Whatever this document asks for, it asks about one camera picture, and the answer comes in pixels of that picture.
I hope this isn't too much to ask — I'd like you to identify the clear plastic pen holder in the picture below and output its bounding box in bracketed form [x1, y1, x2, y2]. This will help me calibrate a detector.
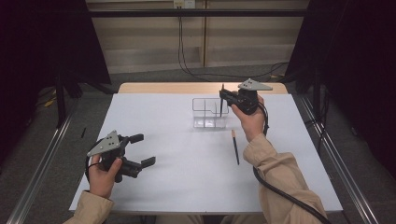
[191, 97, 231, 131]

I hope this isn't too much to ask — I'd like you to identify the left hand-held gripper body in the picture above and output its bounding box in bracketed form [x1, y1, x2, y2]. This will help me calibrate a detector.
[86, 129, 143, 184]

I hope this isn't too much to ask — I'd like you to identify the person's right hand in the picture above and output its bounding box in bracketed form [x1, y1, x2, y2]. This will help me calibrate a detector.
[230, 94, 266, 144]

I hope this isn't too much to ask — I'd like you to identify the wooden table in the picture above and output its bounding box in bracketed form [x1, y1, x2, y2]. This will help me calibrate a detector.
[117, 81, 290, 95]

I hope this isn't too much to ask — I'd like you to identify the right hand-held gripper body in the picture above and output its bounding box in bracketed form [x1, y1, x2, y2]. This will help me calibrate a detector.
[230, 77, 274, 116]

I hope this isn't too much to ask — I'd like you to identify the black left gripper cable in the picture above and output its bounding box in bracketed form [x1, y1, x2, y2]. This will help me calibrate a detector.
[84, 139, 106, 184]

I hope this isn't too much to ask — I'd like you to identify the black stand pole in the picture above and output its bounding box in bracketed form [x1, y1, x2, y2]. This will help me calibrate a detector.
[312, 66, 323, 147]
[54, 69, 68, 129]

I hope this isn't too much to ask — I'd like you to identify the person's left hand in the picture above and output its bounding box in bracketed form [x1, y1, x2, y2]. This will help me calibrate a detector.
[88, 154, 124, 201]

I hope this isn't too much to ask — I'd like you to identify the black horizontal frame bar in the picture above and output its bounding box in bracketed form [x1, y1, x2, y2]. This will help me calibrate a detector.
[88, 8, 310, 19]

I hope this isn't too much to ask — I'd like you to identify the black wall cable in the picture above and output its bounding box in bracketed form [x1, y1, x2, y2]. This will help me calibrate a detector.
[177, 15, 290, 83]

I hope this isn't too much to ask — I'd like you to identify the aluminium frame rail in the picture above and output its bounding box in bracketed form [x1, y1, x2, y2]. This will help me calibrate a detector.
[299, 95, 381, 224]
[5, 101, 80, 224]

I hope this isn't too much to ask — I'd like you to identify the black curtain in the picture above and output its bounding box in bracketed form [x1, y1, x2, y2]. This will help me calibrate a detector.
[284, 0, 396, 180]
[0, 0, 112, 162]

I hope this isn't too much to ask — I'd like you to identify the white wall outlet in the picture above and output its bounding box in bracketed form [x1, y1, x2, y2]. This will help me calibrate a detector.
[173, 0, 197, 9]

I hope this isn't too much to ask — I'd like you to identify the white table mat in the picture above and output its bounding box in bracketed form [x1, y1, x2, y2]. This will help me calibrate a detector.
[68, 92, 344, 216]

